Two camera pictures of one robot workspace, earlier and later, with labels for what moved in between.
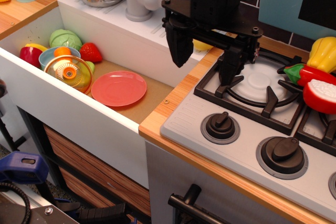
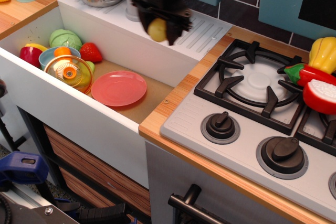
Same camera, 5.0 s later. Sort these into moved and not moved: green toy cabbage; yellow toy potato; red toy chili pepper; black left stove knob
Moved: yellow toy potato
Not moved: red toy chili pepper; green toy cabbage; black left stove knob
